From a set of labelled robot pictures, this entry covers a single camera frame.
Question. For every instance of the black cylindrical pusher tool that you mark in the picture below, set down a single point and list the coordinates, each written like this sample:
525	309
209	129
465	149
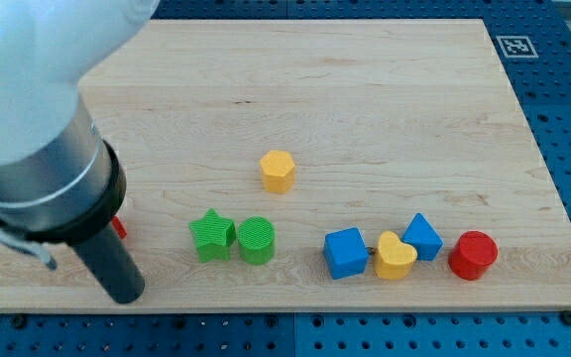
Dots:
96	242

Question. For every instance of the red star block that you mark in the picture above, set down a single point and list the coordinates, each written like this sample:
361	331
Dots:
118	227

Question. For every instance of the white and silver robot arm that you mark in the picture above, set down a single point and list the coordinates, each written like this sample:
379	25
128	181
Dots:
60	181

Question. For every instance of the green star block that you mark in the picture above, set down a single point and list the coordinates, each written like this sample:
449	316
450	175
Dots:
212	236

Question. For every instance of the green cylinder block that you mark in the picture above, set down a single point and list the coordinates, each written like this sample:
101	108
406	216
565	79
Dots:
256	237

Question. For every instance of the yellow hexagon block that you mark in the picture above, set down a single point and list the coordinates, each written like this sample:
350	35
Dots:
277	171

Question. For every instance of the light wooden board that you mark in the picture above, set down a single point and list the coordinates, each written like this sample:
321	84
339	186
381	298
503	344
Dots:
383	119

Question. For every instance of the blue cube block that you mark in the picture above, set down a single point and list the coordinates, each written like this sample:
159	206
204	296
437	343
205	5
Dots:
345	253

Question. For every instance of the yellow heart block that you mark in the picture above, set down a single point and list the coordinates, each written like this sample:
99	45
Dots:
393	259

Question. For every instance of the blue triangle block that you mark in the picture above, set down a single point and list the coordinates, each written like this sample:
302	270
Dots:
423	238

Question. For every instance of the red cylinder block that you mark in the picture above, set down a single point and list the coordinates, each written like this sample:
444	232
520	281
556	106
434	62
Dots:
473	254

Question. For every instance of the white fiducial marker tag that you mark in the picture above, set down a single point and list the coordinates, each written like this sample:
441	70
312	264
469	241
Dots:
517	47

